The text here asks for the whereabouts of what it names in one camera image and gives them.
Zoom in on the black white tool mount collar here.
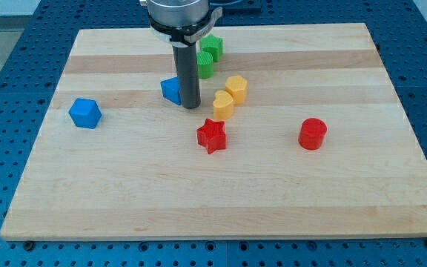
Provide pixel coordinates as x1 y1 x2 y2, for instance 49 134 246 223
148 7 222 47

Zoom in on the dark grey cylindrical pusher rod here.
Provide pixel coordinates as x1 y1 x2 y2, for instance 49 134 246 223
173 44 201 109

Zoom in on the yellow heart block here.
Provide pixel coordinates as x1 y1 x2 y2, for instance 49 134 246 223
213 90 234 120

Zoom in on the green cylinder block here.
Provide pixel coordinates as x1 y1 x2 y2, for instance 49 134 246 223
196 51 214 79

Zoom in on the green star block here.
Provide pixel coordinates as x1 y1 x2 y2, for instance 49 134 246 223
200 34 223 62

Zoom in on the blue triangular block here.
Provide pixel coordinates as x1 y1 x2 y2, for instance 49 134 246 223
160 77 181 105

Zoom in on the yellow pentagon block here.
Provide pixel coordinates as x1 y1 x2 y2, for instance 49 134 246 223
225 76 248 105

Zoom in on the red star block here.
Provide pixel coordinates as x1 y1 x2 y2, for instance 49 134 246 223
196 118 227 154

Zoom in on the blue cube block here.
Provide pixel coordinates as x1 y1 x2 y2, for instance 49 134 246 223
69 98 102 129

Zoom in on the light wooden board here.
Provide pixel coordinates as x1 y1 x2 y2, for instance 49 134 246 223
0 23 427 241

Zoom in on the red cylinder block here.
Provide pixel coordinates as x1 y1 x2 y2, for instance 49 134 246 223
298 118 328 150

